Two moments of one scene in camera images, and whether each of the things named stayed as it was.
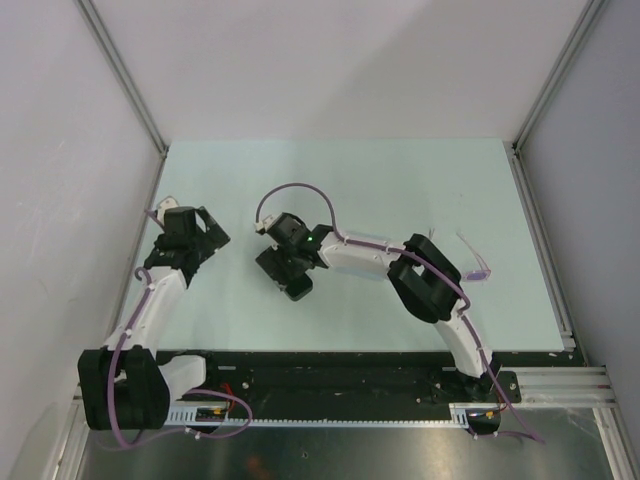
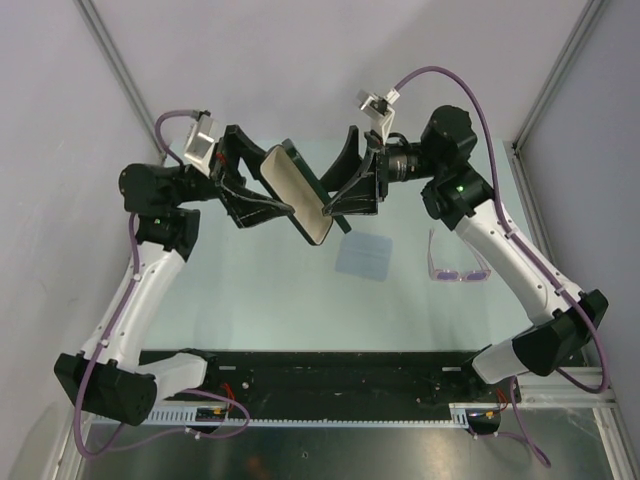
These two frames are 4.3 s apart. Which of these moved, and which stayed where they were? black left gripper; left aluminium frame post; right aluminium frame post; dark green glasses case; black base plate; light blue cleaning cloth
Moved: black left gripper; dark green glasses case
Stayed: black base plate; left aluminium frame post; light blue cleaning cloth; right aluminium frame post
